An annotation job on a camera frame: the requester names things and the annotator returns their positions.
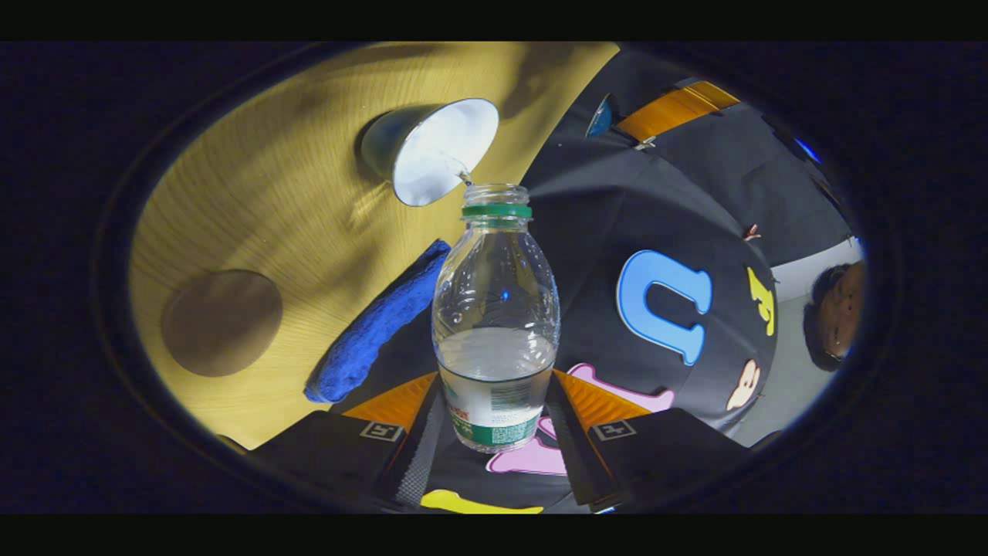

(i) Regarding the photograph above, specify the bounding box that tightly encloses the white teacup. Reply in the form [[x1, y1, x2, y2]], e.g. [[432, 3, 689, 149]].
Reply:
[[360, 97, 500, 208]]

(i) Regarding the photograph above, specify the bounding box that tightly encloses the blue folded towel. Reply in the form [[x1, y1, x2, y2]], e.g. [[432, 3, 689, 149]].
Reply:
[[303, 239, 452, 404]]

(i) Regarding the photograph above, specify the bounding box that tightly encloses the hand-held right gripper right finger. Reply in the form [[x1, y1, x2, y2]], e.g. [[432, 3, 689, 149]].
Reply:
[[544, 369, 751, 512]]

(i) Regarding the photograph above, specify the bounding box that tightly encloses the clear plastic water bottle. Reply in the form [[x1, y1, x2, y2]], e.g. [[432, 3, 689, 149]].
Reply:
[[431, 183, 561, 454]]

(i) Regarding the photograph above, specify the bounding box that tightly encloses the black backdrop cloth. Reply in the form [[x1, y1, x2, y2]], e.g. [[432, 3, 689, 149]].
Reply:
[[332, 46, 858, 515]]

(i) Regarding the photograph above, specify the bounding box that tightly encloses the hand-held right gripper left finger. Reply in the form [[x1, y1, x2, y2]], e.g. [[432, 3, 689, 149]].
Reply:
[[251, 371, 448, 510]]

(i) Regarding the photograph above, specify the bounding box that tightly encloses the round brown coaster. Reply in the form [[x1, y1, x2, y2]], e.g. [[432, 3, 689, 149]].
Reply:
[[161, 269, 284, 378]]

